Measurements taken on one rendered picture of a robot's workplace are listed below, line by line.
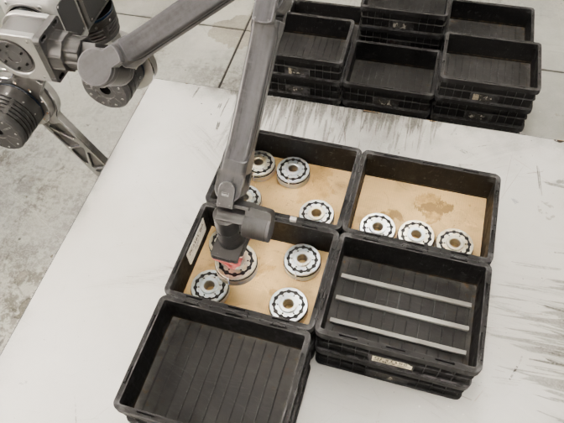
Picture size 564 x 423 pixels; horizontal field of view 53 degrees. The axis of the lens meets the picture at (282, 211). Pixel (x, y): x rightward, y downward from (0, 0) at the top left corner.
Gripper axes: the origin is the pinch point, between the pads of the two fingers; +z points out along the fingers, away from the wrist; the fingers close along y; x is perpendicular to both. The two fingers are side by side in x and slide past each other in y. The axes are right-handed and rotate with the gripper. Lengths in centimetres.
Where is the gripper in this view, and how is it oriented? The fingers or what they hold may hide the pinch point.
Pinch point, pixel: (235, 258)
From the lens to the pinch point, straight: 137.1
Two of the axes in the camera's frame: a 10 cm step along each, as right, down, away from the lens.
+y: 3.0, -8.0, 5.1
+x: -9.5, -2.4, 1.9
